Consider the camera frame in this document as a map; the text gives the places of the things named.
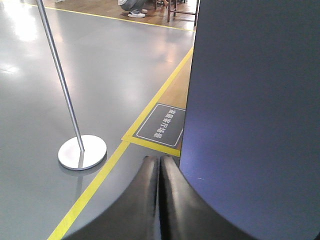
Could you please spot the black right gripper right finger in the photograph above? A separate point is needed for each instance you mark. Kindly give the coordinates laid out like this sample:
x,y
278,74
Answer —
x,y
184,215

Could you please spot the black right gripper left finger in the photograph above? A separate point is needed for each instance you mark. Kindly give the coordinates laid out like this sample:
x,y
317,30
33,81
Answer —
x,y
132,215

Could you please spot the fridge door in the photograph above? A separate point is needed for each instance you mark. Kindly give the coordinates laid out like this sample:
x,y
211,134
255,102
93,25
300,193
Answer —
x,y
251,143

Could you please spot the silver pole stand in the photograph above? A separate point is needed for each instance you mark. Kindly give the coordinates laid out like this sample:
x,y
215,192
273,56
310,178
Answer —
x,y
81,152

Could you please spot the dark floor sign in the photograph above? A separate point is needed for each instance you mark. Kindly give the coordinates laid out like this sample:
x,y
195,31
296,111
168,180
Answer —
x,y
163,125

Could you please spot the wooden dining chair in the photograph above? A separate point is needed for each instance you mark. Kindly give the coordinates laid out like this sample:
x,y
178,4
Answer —
x,y
183,13

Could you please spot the standing person in jeans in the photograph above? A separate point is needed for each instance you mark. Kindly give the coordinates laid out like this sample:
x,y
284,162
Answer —
x,y
135,8

